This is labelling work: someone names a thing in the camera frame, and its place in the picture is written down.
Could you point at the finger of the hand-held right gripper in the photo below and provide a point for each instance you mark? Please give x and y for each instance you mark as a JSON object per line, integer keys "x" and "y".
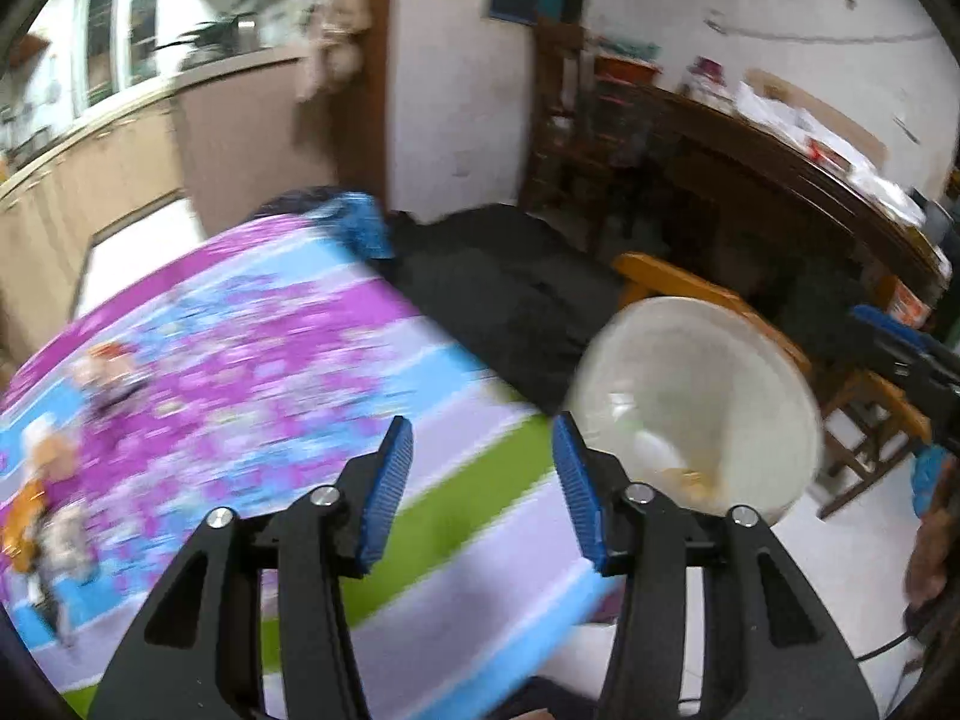
{"x": 889, "y": 326}
{"x": 926, "y": 371}

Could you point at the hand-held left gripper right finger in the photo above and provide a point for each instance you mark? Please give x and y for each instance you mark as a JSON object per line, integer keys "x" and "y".
{"x": 577, "y": 495}

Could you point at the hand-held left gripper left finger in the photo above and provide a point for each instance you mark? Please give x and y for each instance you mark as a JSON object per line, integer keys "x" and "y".
{"x": 386, "y": 495}

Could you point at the white plastic bucket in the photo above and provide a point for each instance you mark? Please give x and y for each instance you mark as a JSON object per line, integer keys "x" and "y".
{"x": 675, "y": 390}

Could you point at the small orange white toys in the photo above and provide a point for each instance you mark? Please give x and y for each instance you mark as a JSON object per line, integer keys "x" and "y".
{"x": 37, "y": 480}

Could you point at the person's right hand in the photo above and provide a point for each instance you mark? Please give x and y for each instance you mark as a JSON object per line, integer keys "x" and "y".
{"x": 934, "y": 555}

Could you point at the orange white paper bag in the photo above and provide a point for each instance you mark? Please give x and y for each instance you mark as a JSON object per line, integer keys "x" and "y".
{"x": 907, "y": 304}

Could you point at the brown wooden stool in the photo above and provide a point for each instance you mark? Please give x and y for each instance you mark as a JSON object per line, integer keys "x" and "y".
{"x": 870, "y": 390}

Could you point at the teal plastic bag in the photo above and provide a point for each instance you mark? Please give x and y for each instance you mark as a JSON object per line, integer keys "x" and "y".
{"x": 930, "y": 480}

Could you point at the floral striped tablecloth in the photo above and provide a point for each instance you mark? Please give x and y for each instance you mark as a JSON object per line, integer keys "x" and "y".
{"x": 300, "y": 360}

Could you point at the red white box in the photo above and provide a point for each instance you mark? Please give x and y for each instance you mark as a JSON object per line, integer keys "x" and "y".
{"x": 825, "y": 151}

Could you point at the dark wooden table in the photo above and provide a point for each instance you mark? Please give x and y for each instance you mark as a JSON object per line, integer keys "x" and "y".
{"x": 750, "y": 180}

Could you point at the beige wooden board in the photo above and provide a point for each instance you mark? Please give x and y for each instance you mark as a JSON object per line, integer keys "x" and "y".
{"x": 855, "y": 124}

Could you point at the small yellow wooden chair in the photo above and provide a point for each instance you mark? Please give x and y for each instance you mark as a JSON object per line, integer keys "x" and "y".
{"x": 675, "y": 281}

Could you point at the black cloth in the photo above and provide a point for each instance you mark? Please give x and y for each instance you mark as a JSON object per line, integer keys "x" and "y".
{"x": 495, "y": 292}

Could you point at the white crumpled plastic sheet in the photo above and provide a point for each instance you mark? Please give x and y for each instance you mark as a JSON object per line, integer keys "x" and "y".
{"x": 780, "y": 112}

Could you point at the blue plastic bag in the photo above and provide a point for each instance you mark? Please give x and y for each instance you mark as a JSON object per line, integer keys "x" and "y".
{"x": 364, "y": 229}

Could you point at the red basin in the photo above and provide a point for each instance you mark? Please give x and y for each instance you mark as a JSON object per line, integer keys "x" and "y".
{"x": 630, "y": 67}

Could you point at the dark wooden chair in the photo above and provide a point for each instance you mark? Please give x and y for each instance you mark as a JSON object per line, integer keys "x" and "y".
{"x": 562, "y": 127}

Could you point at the beige kitchen base cabinets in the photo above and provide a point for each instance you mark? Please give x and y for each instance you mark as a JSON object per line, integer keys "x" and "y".
{"x": 150, "y": 165}

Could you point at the hanging beige cloth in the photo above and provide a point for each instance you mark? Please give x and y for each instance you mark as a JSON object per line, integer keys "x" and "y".
{"x": 337, "y": 37}

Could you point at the barred kitchen window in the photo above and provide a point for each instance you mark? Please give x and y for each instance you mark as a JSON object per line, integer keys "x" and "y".
{"x": 112, "y": 22}

